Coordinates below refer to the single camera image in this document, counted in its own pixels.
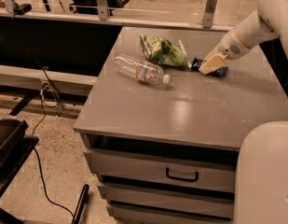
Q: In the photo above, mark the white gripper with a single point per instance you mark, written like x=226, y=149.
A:
x=229, y=48

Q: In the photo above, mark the grey drawer cabinet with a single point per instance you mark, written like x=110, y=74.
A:
x=133, y=132

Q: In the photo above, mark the dark blue snack bar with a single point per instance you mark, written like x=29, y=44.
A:
x=220, y=72

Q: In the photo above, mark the black drawer handle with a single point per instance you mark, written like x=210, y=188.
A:
x=184, y=177

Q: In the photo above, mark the clear plastic water bottle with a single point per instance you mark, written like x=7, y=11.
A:
x=141, y=70

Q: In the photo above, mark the green chip bag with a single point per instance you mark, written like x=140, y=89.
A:
x=162, y=51

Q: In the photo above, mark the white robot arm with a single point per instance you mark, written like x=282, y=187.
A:
x=261, y=184

